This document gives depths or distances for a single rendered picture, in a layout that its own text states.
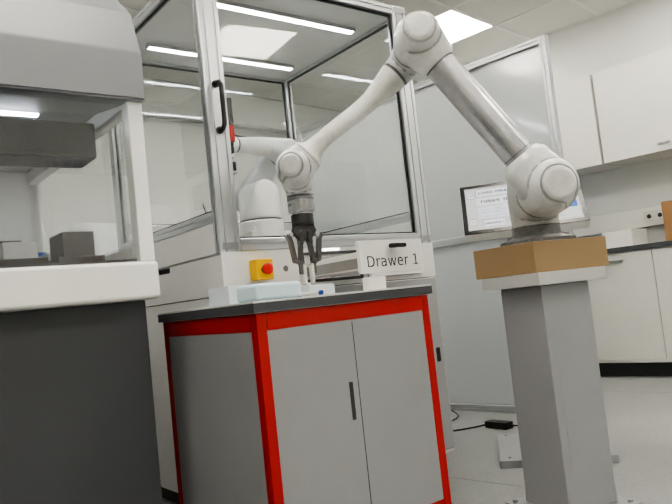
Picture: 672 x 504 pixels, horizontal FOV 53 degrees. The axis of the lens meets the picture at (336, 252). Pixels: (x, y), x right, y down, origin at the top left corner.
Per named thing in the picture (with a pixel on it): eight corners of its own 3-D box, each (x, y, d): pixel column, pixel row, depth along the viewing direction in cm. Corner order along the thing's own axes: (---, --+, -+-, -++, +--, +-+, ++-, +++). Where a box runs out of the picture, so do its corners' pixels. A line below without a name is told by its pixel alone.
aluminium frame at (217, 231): (432, 242, 291) (404, 7, 299) (221, 252, 229) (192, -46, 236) (305, 265, 366) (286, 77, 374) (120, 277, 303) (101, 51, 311)
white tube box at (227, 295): (257, 302, 189) (255, 283, 190) (229, 304, 184) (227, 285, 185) (235, 304, 200) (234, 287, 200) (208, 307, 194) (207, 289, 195)
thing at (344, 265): (417, 265, 240) (415, 248, 240) (361, 269, 224) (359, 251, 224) (347, 276, 271) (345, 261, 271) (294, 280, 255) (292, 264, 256)
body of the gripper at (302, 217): (309, 214, 230) (312, 241, 229) (286, 215, 226) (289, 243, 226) (317, 211, 223) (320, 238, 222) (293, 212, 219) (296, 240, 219)
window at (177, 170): (217, 211, 234) (194, -27, 241) (215, 211, 234) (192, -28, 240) (126, 244, 303) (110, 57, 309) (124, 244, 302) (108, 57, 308)
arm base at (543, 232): (587, 238, 222) (585, 221, 222) (535, 242, 213) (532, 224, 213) (549, 244, 238) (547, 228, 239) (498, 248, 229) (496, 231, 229)
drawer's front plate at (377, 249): (424, 269, 239) (421, 238, 240) (361, 274, 221) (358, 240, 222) (421, 269, 241) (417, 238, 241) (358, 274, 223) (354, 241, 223)
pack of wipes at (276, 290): (280, 299, 186) (279, 283, 186) (303, 296, 179) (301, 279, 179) (236, 303, 175) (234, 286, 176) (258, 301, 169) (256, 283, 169)
